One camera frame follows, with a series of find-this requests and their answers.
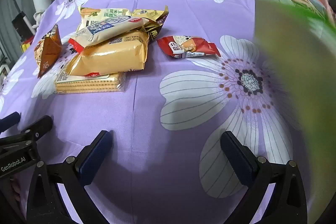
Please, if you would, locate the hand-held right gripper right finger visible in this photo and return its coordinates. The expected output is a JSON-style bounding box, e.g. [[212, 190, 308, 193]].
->
[[220, 131, 308, 224]]

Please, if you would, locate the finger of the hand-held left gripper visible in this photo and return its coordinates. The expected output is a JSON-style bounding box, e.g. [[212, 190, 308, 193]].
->
[[0, 112, 21, 133], [0, 115, 53, 148]]

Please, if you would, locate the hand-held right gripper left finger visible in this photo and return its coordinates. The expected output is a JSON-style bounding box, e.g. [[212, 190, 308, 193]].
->
[[26, 130, 114, 224]]

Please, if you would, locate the clear cracker pack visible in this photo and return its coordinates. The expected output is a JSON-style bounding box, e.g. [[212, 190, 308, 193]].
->
[[54, 56, 126, 95]]

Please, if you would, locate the brown triangular snack packet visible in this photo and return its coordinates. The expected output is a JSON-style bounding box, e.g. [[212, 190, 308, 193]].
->
[[34, 24, 63, 79]]

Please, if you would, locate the glossy orange snack packet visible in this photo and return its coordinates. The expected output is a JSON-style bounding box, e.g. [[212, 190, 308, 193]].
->
[[67, 30, 149, 77]]

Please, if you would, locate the green cardboard box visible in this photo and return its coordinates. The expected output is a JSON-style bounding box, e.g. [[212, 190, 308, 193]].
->
[[253, 0, 336, 224]]

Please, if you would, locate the white blue biscuit packet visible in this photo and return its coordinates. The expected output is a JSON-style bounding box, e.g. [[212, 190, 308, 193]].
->
[[68, 15, 151, 54]]

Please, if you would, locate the pale green yellow snack packet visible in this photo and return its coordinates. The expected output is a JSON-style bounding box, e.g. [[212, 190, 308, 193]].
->
[[79, 7, 133, 33]]

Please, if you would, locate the red snack packet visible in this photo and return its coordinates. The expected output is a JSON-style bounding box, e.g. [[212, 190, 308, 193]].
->
[[157, 35, 222, 59]]

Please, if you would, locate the purple floral bedsheet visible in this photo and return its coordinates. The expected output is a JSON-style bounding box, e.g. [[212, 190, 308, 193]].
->
[[0, 0, 336, 224]]

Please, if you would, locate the yellow red box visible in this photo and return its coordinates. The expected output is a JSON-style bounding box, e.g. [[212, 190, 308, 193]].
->
[[20, 36, 34, 53]]

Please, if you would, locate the black box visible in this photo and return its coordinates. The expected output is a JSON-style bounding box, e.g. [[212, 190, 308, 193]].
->
[[12, 11, 27, 38]]

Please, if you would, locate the white paper roll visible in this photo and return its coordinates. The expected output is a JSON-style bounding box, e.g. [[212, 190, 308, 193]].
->
[[33, 0, 50, 13]]

